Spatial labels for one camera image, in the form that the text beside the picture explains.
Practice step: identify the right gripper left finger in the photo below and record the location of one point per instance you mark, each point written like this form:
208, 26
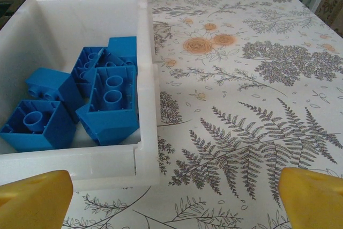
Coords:
32, 205

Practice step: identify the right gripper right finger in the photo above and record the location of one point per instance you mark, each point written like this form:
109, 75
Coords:
313, 205

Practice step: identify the blue lego brick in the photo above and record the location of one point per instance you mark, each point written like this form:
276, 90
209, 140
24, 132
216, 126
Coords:
34, 137
112, 129
123, 46
83, 62
53, 78

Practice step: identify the white plastic container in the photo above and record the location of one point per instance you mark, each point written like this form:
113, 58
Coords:
148, 105

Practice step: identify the floral tablecloth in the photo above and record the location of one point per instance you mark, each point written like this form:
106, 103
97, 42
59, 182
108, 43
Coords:
241, 105

